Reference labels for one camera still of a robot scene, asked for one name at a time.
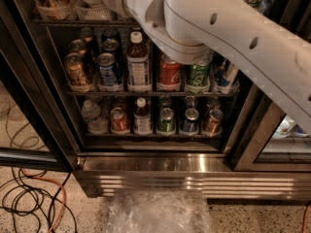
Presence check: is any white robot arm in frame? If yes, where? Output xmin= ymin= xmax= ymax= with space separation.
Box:
xmin=103 ymin=0 xmax=311 ymax=134

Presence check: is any gold can middle second row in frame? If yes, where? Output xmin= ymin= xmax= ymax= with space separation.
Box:
xmin=69 ymin=39 xmax=94 ymax=64

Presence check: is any blue can middle second row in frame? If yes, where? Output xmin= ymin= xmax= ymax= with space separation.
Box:
xmin=101 ymin=39 xmax=121 ymax=58

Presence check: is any blue Pepsi can middle front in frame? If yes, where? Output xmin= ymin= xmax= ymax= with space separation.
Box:
xmin=97 ymin=52 xmax=121 ymax=86

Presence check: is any gold can middle front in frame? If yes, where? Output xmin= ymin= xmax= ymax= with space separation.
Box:
xmin=63 ymin=52 xmax=91 ymax=86

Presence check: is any brown tea bottle middle shelf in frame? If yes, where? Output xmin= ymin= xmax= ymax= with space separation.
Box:
xmin=126 ymin=31 xmax=151 ymax=86

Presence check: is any brown tea bottle shelf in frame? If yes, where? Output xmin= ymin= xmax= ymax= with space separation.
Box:
xmin=134 ymin=97 xmax=152 ymax=135
xmin=126 ymin=31 xmax=151 ymax=86

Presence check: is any red Coke can middle front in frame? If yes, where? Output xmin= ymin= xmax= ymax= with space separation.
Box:
xmin=158 ymin=53 xmax=180 ymax=85

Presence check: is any clear water bottle bottom shelf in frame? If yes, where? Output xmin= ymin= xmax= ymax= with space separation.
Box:
xmin=82 ymin=99 xmax=108 ymax=135

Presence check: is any red can bottom shelf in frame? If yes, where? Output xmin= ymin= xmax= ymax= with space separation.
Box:
xmin=110 ymin=107 xmax=129 ymax=132

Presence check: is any brown tea bottle bottom shelf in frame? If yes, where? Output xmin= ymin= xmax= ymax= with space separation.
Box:
xmin=134 ymin=97 xmax=152 ymax=135

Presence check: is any green can middle front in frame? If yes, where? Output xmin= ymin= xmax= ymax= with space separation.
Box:
xmin=186 ymin=60 xmax=210 ymax=87

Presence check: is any stainless steel fridge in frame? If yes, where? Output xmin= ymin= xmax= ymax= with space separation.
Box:
xmin=0 ymin=0 xmax=311 ymax=202

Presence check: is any open fridge door left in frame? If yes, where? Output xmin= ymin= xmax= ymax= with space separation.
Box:
xmin=0 ymin=5 xmax=77 ymax=172

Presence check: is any green can bottom shelf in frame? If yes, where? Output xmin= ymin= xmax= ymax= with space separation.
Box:
xmin=157 ymin=108 xmax=175 ymax=133

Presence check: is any silver blue can middle front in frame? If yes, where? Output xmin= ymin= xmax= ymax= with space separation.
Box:
xmin=214 ymin=60 xmax=239 ymax=87

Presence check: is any blue can bottom shelf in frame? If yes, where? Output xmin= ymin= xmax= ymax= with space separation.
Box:
xmin=181 ymin=108 xmax=199 ymax=133

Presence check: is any gold can bottom right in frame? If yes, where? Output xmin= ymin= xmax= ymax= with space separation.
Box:
xmin=203 ymin=109 xmax=224 ymax=133

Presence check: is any blue can behind right door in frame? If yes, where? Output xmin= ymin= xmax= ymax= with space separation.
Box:
xmin=293 ymin=125 xmax=308 ymax=137

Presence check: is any clear plastic wrap bundle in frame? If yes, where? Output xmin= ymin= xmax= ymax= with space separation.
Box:
xmin=105 ymin=191 xmax=212 ymax=233

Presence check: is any orange cable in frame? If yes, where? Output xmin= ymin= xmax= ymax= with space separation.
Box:
xmin=19 ymin=167 xmax=68 ymax=233

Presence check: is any black cable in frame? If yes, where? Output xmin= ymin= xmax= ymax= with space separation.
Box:
xmin=0 ymin=166 xmax=79 ymax=233

